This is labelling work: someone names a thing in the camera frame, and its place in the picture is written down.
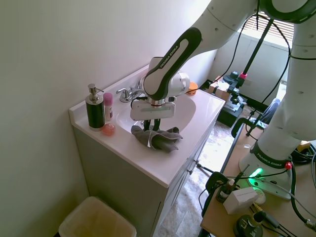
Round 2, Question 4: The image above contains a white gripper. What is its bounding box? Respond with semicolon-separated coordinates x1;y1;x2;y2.
130;100;177;132

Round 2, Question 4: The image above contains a grey towel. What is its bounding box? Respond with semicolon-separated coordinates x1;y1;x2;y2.
130;124;184;154

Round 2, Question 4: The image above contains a white sink countertop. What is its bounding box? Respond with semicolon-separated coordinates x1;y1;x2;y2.
68;64;227;187

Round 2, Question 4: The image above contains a chrome faucet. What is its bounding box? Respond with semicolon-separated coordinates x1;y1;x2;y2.
116;82;146;103

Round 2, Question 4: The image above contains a pink round soap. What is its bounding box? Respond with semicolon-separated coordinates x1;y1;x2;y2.
102;123;116;135

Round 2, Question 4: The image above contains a pink deodorant bottle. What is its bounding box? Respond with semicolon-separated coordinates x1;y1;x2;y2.
103;92;114;122

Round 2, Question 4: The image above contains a black chrome soap dispenser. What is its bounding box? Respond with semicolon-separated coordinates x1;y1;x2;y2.
85;83;106;132

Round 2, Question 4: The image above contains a grey vanity cabinet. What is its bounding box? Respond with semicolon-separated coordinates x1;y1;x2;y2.
73;116;219;237

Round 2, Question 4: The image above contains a brown cardboard box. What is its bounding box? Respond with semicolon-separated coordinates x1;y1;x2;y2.
208;76;232;101

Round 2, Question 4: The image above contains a black floor case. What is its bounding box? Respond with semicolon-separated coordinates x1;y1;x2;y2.
217;95;248;128

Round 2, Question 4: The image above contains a black C-clamp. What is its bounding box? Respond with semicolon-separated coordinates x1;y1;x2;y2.
231;117;257;139
197;164;232;217

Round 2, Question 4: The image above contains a brown dropper bottle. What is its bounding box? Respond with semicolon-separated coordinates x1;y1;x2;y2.
216;179;236;203

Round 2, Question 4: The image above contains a beige trash bin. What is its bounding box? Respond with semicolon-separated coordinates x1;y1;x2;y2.
58;196;137;237

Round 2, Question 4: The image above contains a white cardboard box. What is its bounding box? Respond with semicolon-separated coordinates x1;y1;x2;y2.
223;186;259;215

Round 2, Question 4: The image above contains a blue cloth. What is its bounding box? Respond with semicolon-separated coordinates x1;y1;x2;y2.
261;98;282;124

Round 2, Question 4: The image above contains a white round container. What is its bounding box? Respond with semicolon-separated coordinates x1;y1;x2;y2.
254;189;267;204

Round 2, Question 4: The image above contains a black round device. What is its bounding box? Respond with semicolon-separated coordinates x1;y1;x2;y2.
233;212;264;237

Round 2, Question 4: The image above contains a window blind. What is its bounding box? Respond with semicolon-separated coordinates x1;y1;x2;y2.
240;11;296;46

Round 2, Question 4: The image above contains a black camera stand pole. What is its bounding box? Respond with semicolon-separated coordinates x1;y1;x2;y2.
232;18;275;99

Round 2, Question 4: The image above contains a black cable coil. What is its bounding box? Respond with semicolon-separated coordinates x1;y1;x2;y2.
291;142;316;164

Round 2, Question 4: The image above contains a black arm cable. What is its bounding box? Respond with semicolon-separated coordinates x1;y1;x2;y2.
185;0;292;104

